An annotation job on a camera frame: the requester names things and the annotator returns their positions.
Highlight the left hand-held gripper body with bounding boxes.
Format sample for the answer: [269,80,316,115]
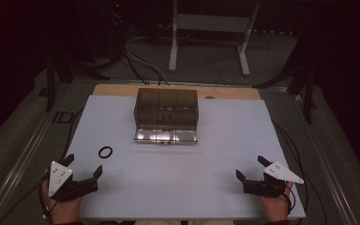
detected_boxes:
[48,160,99,203]

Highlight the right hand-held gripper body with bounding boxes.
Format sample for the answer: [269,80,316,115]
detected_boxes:
[243,160,305,199]

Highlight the black hair tie ring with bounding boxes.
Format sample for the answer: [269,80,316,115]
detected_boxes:
[97,145,113,159]

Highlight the clear plastic drawer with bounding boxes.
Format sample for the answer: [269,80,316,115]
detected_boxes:
[133,126,199,146]

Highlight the clear plastic drawer box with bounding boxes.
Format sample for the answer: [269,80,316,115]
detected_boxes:
[133,87,200,131]

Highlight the person's right hand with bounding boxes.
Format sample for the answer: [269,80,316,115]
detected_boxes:
[258,181,294,222]

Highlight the person's left hand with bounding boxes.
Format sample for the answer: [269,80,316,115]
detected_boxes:
[41,170,83,225]

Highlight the white table mat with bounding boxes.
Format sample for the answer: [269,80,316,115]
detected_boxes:
[65,95,307,220]

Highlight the black tripod stand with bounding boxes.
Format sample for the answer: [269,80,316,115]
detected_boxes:
[45,51,111,113]
[252,31,318,125]

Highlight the white metal stand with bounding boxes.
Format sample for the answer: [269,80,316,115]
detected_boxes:
[168,0,261,77]

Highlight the metal floor rail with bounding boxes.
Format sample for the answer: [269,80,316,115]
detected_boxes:
[293,93,360,225]
[0,107,76,225]

